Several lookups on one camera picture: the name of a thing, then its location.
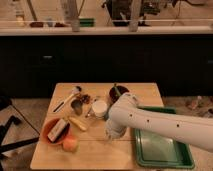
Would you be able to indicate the green utensil in bowl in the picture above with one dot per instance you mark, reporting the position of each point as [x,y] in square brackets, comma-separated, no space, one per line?
[116,90]

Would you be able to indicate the white and black box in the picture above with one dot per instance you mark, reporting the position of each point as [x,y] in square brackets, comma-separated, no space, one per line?
[57,130]

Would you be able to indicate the brown small items pile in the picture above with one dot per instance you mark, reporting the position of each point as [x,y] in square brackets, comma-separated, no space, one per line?
[85,98]

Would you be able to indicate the orange apple fruit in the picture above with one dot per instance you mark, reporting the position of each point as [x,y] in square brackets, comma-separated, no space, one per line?
[70,144]

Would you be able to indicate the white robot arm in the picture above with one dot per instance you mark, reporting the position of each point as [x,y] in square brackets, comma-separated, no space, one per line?
[125,112]

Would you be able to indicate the grey metal scoop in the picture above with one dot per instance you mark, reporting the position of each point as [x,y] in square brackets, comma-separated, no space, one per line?
[77,106]

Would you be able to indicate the yellow banana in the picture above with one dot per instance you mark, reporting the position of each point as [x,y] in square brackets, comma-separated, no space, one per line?
[78,123]

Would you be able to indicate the metal spoon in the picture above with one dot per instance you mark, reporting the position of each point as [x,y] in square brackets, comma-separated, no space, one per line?
[90,109]

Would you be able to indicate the orange bowl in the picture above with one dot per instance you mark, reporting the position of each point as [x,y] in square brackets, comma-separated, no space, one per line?
[48,127]

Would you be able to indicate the white cup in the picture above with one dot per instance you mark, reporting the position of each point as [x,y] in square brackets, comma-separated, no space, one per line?
[99,108]

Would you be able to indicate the dark red bowl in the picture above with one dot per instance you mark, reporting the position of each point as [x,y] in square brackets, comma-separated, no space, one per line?
[113,95]

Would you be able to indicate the green plastic tray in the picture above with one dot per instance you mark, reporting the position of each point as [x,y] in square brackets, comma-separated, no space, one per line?
[155,151]

